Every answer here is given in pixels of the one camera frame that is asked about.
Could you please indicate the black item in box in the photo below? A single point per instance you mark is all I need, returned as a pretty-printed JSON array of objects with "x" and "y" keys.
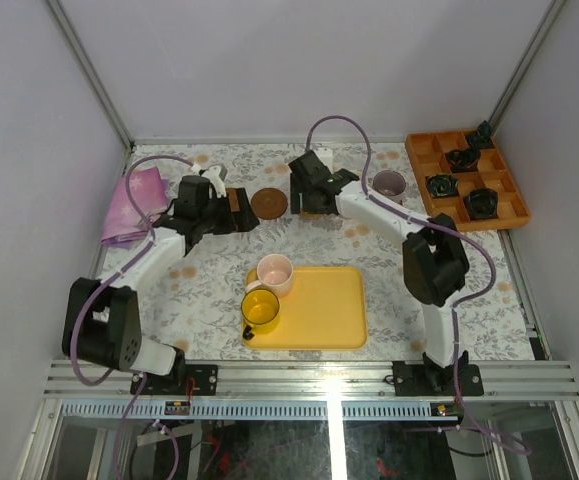
[
  {"x": 442, "y": 186},
  {"x": 481, "y": 204},
  {"x": 463, "y": 160}
]

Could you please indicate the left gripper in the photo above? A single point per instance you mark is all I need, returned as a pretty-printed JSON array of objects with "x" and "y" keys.
[{"x": 232, "y": 210}]

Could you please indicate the yellow mug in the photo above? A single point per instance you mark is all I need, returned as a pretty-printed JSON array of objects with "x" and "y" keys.
[{"x": 260, "y": 310}]

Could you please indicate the yellow tray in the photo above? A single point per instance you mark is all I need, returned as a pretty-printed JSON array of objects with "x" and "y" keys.
[{"x": 325, "y": 310}]

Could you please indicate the orange compartment box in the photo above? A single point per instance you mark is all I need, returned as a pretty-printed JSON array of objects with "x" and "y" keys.
[{"x": 427, "y": 156}]

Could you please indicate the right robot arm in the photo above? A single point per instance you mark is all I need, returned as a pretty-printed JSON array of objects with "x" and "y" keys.
[{"x": 434, "y": 261}]

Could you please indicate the dark wooden coaster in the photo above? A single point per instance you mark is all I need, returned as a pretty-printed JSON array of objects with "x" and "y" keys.
[{"x": 269, "y": 203}]

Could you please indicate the black item on box corner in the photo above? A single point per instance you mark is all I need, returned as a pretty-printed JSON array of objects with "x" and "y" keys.
[{"x": 480, "y": 138}]

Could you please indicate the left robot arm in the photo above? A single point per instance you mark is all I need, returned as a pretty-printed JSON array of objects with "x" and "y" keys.
[{"x": 103, "y": 323}]

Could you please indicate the aluminium frame rail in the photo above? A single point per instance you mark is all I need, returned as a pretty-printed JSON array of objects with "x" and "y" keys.
[{"x": 353, "y": 380}]

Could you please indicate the purple mug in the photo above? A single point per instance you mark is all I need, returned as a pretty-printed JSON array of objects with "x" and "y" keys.
[{"x": 390, "y": 184}]

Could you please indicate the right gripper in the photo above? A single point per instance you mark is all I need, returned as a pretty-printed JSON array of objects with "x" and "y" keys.
[{"x": 296, "y": 190}]

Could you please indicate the woven rattan coaster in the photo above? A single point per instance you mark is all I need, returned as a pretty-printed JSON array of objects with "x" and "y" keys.
[{"x": 312, "y": 216}]

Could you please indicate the light pink mug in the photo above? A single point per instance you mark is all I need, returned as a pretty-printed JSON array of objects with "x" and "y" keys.
[{"x": 275, "y": 273}]

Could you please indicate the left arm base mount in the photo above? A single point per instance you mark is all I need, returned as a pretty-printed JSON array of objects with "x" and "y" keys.
[{"x": 193, "y": 380}]

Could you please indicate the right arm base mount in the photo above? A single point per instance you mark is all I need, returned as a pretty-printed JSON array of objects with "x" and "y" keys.
[{"x": 428, "y": 379}]

